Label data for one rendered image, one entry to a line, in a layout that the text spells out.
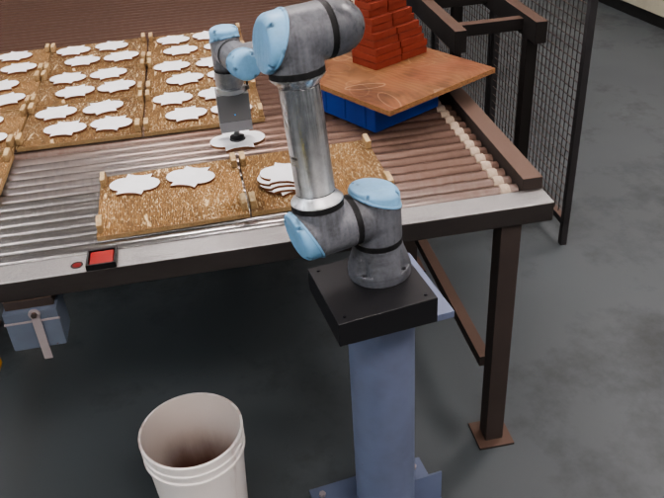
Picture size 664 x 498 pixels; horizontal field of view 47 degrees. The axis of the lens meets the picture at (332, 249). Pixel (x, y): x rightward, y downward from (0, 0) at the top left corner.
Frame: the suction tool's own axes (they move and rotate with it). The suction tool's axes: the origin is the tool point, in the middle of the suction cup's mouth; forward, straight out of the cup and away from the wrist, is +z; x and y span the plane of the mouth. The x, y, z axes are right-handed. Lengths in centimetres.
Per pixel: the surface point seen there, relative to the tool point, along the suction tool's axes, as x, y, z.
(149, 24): -188, 24, 19
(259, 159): -21.8, -6.9, 16.7
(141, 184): -15.1, 28.7, 15.9
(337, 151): -19.4, -31.1, 16.7
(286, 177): -1.2, -12.2, 13.2
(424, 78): -43, -67, 6
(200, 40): -146, 3, 17
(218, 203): 1.7, 7.7, 16.6
